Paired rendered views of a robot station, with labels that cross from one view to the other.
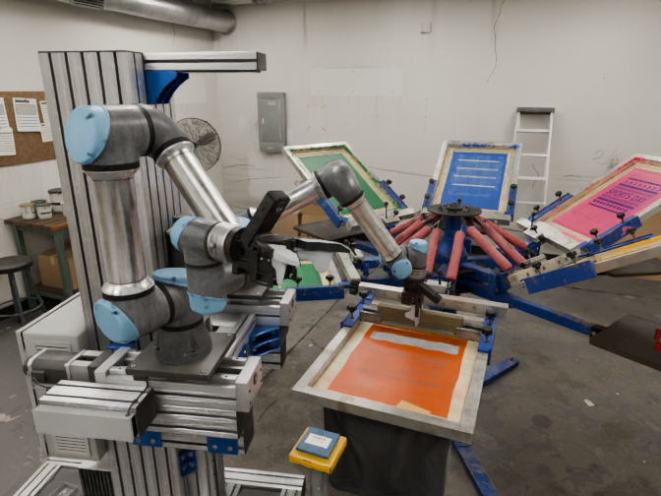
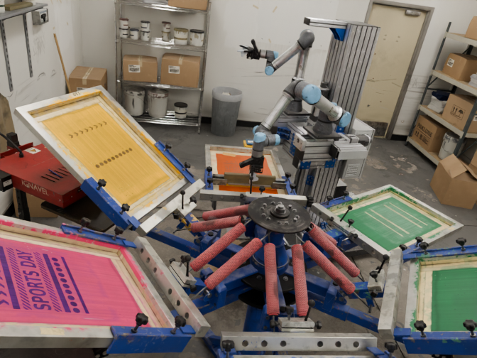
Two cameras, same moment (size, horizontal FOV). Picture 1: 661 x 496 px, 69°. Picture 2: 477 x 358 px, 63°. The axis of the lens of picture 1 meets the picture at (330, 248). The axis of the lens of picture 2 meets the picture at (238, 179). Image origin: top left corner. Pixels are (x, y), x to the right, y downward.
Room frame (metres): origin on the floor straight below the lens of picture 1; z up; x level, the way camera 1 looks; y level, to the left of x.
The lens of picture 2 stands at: (3.81, -1.68, 2.28)
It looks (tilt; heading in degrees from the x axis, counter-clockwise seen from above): 28 degrees down; 149
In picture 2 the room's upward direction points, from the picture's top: 8 degrees clockwise
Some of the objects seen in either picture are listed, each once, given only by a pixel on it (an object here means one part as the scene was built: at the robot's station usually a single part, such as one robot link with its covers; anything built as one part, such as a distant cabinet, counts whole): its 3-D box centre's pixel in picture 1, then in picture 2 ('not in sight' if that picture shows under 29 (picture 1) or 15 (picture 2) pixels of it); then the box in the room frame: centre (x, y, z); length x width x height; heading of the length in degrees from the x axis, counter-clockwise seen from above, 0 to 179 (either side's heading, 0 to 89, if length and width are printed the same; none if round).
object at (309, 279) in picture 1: (291, 260); (380, 213); (2.48, 0.21, 1.05); 1.08 x 0.61 x 0.23; 98
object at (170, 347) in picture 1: (182, 333); (294, 104); (1.17, 0.40, 1.31); 0.15 x 0.15 x 0.10
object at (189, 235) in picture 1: (202, 238); (272, 55); (0.91, 0.25, 1.65); 0.11 x 0.08 x 0.09; 57
